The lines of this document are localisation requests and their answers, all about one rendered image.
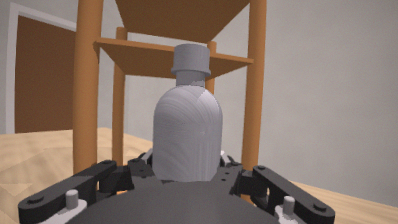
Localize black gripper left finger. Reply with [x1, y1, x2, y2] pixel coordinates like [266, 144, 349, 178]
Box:
[18, 148, 163, 224]

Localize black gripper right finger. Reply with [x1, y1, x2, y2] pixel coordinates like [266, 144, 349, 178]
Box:
[203, 151, 336, 224]

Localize wooden shelving unit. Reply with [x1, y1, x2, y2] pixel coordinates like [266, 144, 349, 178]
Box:
[73, 0, 267, 175]

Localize grey bottle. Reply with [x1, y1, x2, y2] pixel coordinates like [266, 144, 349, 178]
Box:
[152, 44, 223, 182]

